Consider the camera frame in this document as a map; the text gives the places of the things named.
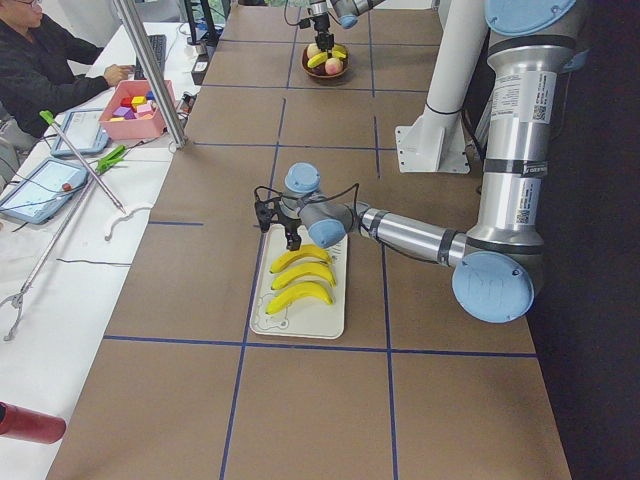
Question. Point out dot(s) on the brown wicker basket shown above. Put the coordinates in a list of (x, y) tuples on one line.
[(320, 72)]

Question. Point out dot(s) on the yellow banana top long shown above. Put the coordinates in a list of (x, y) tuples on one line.
[(310, 269)]

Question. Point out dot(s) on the seated person in black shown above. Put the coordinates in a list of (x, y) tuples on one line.
[(35, 72)]

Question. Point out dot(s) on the red cylinder bottle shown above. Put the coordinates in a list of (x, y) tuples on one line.
[(28, 425)]

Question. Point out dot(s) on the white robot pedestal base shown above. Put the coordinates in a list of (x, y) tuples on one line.
[(435, 142)]

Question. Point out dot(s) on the blue tablet far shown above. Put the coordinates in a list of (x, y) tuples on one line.
[(83, 129)]

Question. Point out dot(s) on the pink bin of blocks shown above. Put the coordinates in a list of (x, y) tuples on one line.
[(132, 113)]

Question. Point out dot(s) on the blue tablet near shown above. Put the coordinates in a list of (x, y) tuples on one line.
[(44, 191)]

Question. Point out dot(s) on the white curved plastic hook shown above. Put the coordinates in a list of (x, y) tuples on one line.
[(119, 217)]

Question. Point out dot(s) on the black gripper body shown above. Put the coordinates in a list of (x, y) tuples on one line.
[(290, 225), (322, 24)]

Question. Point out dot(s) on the black keyboard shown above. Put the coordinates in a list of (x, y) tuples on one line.
[(158, 46)]

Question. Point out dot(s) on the aluminium frame post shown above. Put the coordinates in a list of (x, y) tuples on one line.
[(137, 35)]

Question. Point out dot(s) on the pink peach front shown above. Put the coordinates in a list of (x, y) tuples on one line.
[(333, 66)]

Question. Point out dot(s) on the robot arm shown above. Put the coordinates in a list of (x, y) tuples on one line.
[(497, 264), (347, 12)]

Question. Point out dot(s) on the blue tablet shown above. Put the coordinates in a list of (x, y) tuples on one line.
[(83, 129), (44, 191)]

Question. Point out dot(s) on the long metal grabber tool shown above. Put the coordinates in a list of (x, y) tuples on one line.
[(16, 300)]

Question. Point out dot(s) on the greenish yellow banana back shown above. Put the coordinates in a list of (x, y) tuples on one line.
[(289, 257)]

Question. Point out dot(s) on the green clip tool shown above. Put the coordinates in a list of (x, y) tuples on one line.
[(110, 160)]

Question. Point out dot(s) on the pink peach rear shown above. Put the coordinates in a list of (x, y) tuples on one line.
[(312, 50)]

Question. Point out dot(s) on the pink peach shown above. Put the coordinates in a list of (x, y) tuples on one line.
[(333, 66), (312, 50)]

